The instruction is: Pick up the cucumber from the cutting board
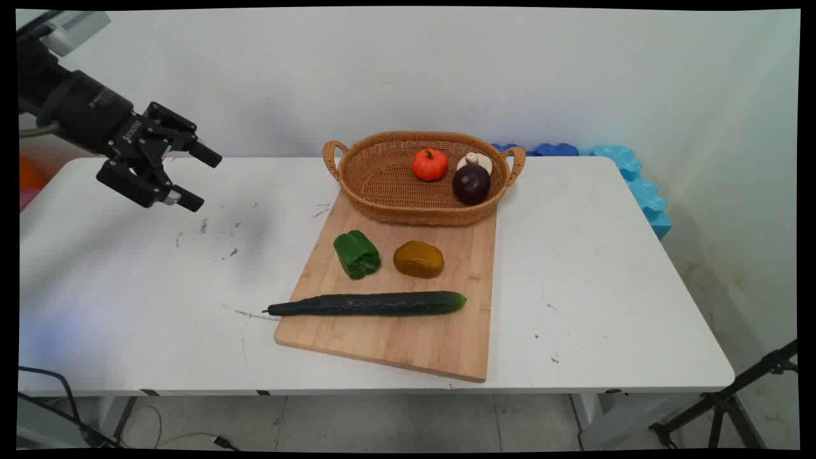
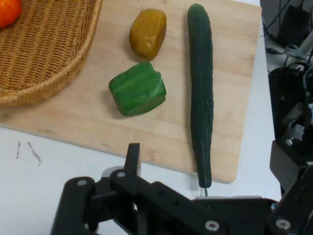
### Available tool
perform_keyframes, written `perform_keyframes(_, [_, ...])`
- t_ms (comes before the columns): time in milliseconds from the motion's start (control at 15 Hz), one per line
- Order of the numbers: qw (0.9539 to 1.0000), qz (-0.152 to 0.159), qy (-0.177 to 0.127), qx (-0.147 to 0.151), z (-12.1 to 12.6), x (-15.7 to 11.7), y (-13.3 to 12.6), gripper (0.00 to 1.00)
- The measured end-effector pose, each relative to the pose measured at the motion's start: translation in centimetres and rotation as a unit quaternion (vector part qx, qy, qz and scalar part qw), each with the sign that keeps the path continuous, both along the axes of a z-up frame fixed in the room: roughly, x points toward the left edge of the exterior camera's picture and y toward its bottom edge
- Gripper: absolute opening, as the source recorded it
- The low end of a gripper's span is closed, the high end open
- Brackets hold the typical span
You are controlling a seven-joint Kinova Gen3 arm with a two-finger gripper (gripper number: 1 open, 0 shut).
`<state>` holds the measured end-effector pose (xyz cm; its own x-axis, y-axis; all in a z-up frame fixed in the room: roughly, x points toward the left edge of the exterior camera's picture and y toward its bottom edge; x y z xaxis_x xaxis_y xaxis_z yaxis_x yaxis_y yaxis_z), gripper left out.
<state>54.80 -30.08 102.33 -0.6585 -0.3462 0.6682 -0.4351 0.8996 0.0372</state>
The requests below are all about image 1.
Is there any white mushroom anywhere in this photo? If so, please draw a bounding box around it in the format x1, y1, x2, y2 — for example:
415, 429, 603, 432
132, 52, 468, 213
456, 152, 493, 175

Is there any dark purple onion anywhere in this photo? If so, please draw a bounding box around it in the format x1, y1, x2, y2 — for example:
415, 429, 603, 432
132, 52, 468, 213
452, 164, 492, 206

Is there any black tripod stand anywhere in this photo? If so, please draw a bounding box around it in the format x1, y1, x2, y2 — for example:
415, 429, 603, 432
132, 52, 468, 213
648, 340, 799, 450

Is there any light blue foam mat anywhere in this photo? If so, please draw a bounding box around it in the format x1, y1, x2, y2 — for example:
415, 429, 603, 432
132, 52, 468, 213
580, 145, 673, 241

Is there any woven wicker basket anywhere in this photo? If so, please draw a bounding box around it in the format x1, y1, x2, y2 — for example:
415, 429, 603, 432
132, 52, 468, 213
322, 131, 527, 227

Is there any white table leg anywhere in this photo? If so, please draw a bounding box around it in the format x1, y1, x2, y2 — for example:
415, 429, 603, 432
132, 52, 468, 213
96, 395, 138, 442
569, 391, 702, 451

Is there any thin floor cable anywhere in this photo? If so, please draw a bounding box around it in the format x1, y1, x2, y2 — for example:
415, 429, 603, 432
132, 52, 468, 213
121, 404, 242, 451

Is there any brown potato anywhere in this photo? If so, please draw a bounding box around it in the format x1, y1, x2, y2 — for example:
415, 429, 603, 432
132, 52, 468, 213
393, 240, 446, 279

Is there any small orange pumpkin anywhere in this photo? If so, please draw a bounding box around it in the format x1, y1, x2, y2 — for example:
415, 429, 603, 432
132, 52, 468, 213
411, 148, 449, 182

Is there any long dark green cucumber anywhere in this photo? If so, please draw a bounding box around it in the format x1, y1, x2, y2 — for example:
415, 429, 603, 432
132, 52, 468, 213
262, 291, 467, 317

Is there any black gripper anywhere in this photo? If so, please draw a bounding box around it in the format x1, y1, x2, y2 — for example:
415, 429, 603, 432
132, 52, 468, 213
37, 70, 223, 213

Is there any orange object behind table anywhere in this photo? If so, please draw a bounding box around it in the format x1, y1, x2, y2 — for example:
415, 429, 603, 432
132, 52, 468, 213
19, 155, 48, 192

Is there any green bell pepper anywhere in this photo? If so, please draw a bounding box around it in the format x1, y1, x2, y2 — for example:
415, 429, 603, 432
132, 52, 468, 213
333, 230, 382, 281

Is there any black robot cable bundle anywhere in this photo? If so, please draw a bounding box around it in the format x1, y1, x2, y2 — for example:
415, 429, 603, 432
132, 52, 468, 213
18, 366, 122, 448

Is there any bamboo cutting board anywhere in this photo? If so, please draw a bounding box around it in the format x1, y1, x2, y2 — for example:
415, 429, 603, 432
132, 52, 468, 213
273, 189, 498, 384

